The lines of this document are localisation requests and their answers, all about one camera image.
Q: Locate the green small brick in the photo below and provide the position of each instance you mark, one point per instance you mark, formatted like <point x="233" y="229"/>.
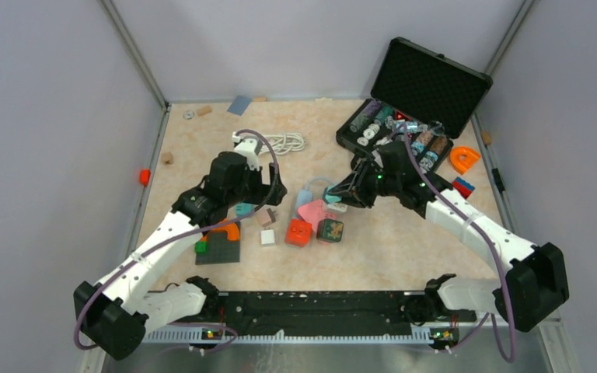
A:
<point x="200" y="247"/>

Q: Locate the red orange clip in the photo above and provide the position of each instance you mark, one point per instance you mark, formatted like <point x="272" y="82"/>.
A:
<point x="144" y="177"/>

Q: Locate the small white charger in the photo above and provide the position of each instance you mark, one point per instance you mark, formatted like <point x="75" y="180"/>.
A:
<point x="268" y="237"/>

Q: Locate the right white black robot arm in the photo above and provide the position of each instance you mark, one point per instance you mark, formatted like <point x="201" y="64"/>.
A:
<point x="532" y="280"/>

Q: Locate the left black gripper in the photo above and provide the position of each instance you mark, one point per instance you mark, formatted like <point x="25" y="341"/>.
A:
<point x="270" y="193"/>

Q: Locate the dark grey building baseplate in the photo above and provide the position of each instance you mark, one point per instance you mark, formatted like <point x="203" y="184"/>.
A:
<point x="220" y="251"/>

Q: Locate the pink brown charger plug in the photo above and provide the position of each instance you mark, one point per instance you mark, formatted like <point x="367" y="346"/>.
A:
<point x="266" y="217"/>

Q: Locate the metal washer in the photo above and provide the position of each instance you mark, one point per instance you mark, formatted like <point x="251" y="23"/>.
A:
<point x="188" y="115"/>

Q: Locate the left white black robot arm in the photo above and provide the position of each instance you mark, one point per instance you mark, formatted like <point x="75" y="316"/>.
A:
<point x="117" y="312"/>

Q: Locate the wooden block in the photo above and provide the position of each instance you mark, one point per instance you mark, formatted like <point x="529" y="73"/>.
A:
<point x="167" y="158"/>
<point x="204" y="111"/>
<point x="486" y="138"/>

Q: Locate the red blue brick stack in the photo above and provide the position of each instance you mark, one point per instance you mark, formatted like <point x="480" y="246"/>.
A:
<point x="463" y="187"/>

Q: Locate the white cube socket adapter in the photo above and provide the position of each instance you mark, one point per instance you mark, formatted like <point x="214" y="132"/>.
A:
<point x="336" y="208"/>

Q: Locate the black open case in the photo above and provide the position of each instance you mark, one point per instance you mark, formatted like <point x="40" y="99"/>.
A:
<point x="415" y="86"/>

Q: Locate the teal power strip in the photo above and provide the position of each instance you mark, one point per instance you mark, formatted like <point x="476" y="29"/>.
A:
<point x="243" y="209"/>

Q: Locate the wooden block right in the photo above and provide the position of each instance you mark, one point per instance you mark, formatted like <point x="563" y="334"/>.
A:
<point x="486" y="138"/>

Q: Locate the orange arch toy right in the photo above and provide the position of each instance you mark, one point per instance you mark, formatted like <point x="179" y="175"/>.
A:
<point x="463" y="158"/>

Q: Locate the pink triangular power strip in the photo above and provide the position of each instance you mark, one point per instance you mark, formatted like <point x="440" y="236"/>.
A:
<point x="314" y="212"/>

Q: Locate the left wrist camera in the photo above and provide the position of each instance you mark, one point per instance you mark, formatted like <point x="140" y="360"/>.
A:
<point x="250" y="148"/>

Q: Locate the grey blue card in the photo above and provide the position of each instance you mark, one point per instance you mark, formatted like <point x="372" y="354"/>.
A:
<point x="239" y="105"/>

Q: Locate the dark green cube adapter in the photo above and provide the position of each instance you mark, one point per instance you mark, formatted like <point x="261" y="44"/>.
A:
<point x="330" y="230"/>

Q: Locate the wooden block left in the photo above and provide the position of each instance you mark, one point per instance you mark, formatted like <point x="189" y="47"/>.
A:
<point x="167" y="158"/>

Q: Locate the wooden block top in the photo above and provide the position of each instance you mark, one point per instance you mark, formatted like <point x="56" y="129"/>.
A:
<point x="204" y="111"/>

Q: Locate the red cube socket adapter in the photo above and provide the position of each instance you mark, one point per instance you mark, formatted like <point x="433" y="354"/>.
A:
<point x="298" y="233"/>

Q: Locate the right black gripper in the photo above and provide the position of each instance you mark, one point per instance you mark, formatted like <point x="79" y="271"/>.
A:
<point x="357" y="176"/>

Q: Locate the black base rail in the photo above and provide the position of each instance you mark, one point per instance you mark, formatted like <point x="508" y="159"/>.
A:
<point x="325" y="313"/>

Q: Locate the orange arch block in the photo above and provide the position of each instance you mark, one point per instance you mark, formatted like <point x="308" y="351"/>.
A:
<point x="231" y="230"/>

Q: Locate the teal small plug adapter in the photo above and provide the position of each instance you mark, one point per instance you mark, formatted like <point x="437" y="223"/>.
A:
<point x="328" y="197"/>

